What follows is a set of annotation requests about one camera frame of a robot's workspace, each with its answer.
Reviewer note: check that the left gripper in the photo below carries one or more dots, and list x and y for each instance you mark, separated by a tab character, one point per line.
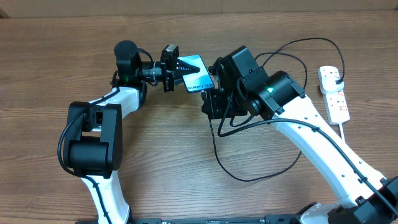
169	68

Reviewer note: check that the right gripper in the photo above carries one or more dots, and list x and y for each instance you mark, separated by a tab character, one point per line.
215	102

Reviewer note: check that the blue Galaxy smartphone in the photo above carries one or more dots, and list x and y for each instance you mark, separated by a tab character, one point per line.
200	81

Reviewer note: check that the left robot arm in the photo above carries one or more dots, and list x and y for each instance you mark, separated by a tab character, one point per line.
91	144

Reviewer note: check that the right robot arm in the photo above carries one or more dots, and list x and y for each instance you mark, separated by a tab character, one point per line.
363	194

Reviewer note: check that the white charger plug adapter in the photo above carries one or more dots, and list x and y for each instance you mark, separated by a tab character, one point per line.
331	85

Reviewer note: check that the white power strip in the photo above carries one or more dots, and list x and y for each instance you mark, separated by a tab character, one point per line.
335	103

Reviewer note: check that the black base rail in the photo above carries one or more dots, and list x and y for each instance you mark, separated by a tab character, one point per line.
211	221

